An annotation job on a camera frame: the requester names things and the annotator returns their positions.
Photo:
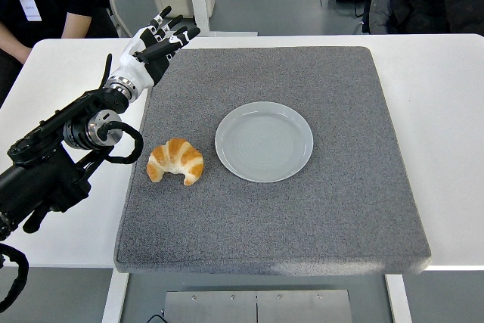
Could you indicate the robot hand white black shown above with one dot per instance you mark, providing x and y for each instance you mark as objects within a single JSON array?
[{"x": 138, "y": 73}]

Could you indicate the croissant bread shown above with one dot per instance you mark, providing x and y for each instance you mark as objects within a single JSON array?
[{"x": 177, "y": 153}]

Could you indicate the grey round plate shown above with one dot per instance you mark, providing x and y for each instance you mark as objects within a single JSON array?
[{"x": 264, "y": 141}]

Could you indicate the grey fabric mat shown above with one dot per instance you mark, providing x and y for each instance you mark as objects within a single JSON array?
[{"x": 264, "y": 217}]

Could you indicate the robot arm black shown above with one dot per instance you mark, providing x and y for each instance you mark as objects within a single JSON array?
[{"x": 38, "y": 179}]

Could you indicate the grey metal plate with screws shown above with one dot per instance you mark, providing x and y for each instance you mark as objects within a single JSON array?
[{"x": 227, "y": 308}]

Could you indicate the white table leg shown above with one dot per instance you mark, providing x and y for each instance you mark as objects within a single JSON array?
[
  {"x": 115, "y": 300},
  {"x": 399, "y": 300}
]

